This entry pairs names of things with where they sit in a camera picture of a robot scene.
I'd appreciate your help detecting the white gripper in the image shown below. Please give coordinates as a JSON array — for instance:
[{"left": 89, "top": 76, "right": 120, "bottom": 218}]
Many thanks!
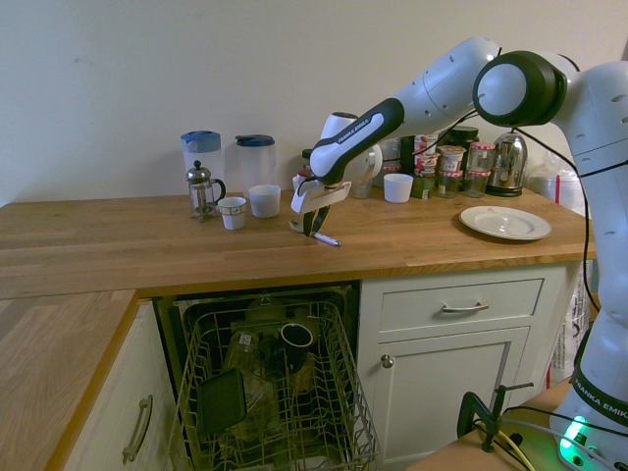
[{"left": 289, "top": 179, "right": 353, "bottom": 238}]

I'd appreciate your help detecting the metal spoon with pale handle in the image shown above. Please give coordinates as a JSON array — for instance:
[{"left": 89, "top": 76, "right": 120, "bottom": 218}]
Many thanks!
[{"left": 288, "top": 219, "right": 341, "bottom": 248}]

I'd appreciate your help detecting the open dishwasher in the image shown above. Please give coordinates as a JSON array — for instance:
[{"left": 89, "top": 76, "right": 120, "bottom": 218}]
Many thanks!
[{"left": 150, "top": 280, "right": 382, "bottom": 471}]

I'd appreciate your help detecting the wide white ceramic cup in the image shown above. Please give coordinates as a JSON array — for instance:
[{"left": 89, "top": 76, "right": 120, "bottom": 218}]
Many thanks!
[{"left": 247, "top": 183, "right": 283, "bottom": 219}]

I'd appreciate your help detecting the clear pitcher dark teal lid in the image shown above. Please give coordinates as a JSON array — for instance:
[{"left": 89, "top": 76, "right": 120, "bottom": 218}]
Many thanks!
[{"left": 234, "top": 133, "right": 277, "bottom": 195}]

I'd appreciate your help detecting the small patterned white cup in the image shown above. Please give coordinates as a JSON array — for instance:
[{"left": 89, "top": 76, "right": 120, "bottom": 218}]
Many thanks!
[{"left": 217, "top": 196, "right": 247, "bottom": 231}]

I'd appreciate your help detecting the empty clear glass jar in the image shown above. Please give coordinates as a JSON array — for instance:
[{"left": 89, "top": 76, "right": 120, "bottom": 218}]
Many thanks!
[{"left": 380, "top": 138, "right": 402, "bottom": 173}]

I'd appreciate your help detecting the green glass jar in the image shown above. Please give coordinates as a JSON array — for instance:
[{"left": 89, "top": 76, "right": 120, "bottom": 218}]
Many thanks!
[{"left": 411, "top": 174, "right": 438, "bottom": 200}]

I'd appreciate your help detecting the glass French press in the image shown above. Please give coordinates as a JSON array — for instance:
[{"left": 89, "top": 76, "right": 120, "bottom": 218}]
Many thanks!
[{"left": 184, "top": 160, "right": 228, "bottom": 224}]

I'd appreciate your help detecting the black mug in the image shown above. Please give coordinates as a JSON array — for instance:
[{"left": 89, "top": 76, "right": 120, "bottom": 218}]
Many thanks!
[{"left": 279, "top": 323, "right": 316, "bottom": 375}]

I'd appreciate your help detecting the strawberry yogurt pot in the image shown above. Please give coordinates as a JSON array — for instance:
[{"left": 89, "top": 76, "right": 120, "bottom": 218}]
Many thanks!
[
  {"left": 414, "top": 152, "right": 442, "bottom": 178},
  {"left": 414, "top": 131, "right": 441, "bottom": 156}
]

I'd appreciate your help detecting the clear pitcher light blue lid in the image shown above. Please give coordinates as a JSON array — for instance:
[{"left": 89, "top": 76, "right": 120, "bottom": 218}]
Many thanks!
[{"left": 180, "top": 130, "right": 226, "bottom": 197}]

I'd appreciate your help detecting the clear plastic container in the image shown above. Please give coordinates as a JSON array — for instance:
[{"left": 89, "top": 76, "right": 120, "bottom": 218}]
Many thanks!
[{"left": 223, "top": 327, "right": 279, "bottom": 418}]

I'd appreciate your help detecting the pale yogurt pot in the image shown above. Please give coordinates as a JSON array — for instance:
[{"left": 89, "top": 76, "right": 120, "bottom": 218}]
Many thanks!
[{"left": 437, "top": 144, "right": 467, "bottom": 173}]

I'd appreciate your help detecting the jar with dark lid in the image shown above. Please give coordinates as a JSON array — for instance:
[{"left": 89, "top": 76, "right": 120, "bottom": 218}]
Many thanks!
[{"left": 447, "top": 126, "right": 481, "bottom": 148}]

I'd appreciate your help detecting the white dinner plate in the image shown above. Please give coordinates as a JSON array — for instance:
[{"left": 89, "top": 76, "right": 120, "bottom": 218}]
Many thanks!
[{"left": 458, "top": 205, "right": 553, "bottom": 241}]

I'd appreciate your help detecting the black square container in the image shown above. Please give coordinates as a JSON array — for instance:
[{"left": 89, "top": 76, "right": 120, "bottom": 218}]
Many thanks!
[{"left": 195, "top": 367, "right": 248, "bottom": 437}]

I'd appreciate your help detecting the steel electric kettle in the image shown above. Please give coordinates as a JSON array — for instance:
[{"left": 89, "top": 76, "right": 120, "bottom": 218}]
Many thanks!
[{"left": 485, "top": 130, "right": 530, "bottom": 198}]

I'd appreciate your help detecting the white cabinet drawer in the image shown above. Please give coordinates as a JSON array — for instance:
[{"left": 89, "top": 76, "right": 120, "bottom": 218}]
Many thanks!
[{"left": 379, "top": 278, "right": 547, "bottom": 333}]

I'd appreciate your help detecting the white cabinet door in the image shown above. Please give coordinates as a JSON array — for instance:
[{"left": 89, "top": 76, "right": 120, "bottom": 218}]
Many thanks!
[{"left": 377, "top": 326, "right": 533, "bottom": 467}]

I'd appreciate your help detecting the clear plastic wrapped package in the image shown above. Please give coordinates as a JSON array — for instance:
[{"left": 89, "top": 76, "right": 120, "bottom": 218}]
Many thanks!
[{"left": 527, "top": 146, "right": 590, "bottom": 218}]

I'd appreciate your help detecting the black metal clamp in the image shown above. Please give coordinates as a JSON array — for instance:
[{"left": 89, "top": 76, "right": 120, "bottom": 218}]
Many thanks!
[{"left": 456, "top": 382, "right": 535, "bottom": 453}]

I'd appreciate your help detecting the printed plastic bag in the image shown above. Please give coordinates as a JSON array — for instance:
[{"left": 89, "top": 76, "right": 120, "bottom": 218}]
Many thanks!
[{"left": 548, "top": 262, "right": 598, "bottom": 389}]

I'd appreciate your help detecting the wire dishwasher rack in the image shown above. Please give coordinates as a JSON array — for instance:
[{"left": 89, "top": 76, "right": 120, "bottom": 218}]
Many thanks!
[{"left": 169, "top": 299, "right": 382, "bottom": 471}]

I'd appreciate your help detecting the metal drawer handle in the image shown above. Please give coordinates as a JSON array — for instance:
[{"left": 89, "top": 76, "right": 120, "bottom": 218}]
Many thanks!
[{"left": 440, "top": 302, "right": 491, "bottom": 314}]

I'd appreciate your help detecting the brass cabinet handle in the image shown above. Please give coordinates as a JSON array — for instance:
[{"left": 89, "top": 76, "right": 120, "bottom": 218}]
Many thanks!
[{"left": 121, "top": 394, "right": 154, "bottom": 465}]

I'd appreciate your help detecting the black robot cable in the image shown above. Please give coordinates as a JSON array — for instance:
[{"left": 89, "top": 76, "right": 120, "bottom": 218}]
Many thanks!
[{"left": 382, "top": 46, "right": 602, "bottom": 315}]

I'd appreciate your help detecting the yellow cable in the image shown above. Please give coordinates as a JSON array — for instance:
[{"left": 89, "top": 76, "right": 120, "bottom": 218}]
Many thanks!
[{"left": 499, "top": 431, "right": 534, "bottom": 471}]

